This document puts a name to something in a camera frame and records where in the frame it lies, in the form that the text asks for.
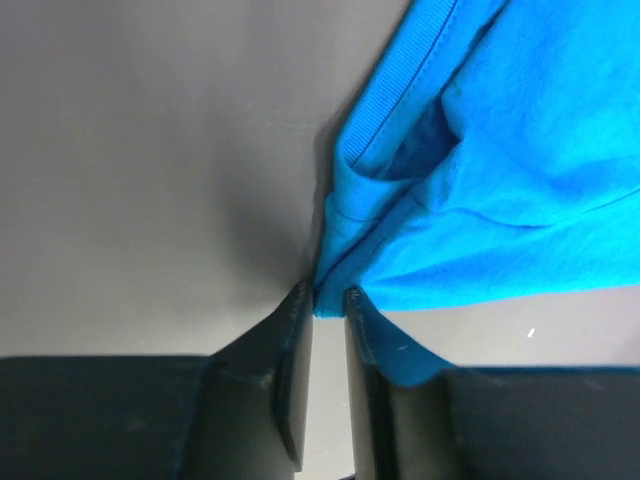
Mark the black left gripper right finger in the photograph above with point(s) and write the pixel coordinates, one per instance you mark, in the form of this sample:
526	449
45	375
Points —
417	416

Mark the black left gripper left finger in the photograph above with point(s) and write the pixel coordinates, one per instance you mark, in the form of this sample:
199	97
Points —
239	413

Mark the blue t shirt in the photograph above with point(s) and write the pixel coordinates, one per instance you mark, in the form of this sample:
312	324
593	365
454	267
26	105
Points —
493	154

